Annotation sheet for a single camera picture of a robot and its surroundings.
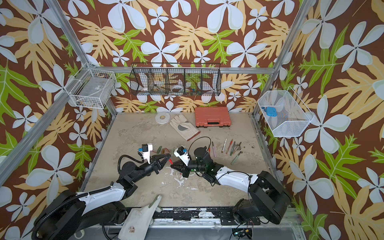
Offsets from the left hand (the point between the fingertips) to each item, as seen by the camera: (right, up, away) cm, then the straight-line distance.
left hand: (169, 154), depth 74 cm
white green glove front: (-15, -31, -4) cm, 35 cm away
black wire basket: (+2, +46, +25) cm, 52 cm away
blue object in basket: (+58, +23, +13) cm, 63 cm away
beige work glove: (+5, +13, +36) cm, 39 cm away
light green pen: (+40, -7, +22) cm, 46 cm away
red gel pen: (+1, -4, +1) cm, 4 cm away
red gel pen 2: (+37, 0, +28) cm, 47 cm away
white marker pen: (+34, +1, +28) cm, 43 cm away
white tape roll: (-12, +21, +44) cm, 50 cm away
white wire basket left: (-48, +37, +12) cm, 61 cm away
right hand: (+1, -6, +3) cm, 7 cm away
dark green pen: (+38, -2, +25) cm, 46 cm away
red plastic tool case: (+27, +22, +41) cm, 54 cm away
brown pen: (+42, -1, +27) cm, 50 cm away
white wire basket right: (+65, +20, +4) cm, 68 cm away
